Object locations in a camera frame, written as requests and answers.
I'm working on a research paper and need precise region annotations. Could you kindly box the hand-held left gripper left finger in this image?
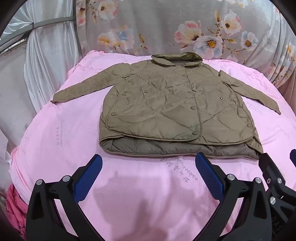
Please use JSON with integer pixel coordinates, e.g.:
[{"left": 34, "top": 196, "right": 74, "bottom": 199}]
[{"left": 25, "top": 154, "right": 103, "bottom": 241}]

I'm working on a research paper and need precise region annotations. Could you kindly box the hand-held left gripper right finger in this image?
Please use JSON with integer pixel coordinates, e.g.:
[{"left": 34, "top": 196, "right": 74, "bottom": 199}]
[{"left": 195, "top": 152, "right": 272, "bottom": 241}]

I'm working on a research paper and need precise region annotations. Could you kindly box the white curtain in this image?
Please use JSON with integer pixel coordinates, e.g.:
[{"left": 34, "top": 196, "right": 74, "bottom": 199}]
[{"left": 0, "top": 0, "right": 86, "bottom": 197}]

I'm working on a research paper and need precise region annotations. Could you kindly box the red cloth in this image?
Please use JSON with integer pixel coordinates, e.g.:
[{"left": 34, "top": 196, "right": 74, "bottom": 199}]
[{"left": 6, "top": 184, "right": 28, "bottom": 240}]

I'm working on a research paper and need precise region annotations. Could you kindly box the olive quilted jacket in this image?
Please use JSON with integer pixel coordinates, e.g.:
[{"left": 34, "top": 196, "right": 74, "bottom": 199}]
[{"left": 50, "top": 52, "right": 282, "bottom": 161}]

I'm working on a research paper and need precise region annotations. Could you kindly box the grey floral bed sheet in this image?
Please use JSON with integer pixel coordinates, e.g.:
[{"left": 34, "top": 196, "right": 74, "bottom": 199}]
[{"left": 76, "top": 0, "right": 296, "bottom": 88}]

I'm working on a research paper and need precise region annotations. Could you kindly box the grey metal rail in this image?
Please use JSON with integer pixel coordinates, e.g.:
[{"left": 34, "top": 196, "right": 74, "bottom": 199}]
[{"left": 0, "top": 16, "right": 78, "bottom": 54}]

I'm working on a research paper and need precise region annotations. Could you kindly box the pink printed blanket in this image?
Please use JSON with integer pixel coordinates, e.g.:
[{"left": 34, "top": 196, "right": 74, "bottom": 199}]
[{"left": 10, "top": 50, "right": 296, "bottom": 241}]

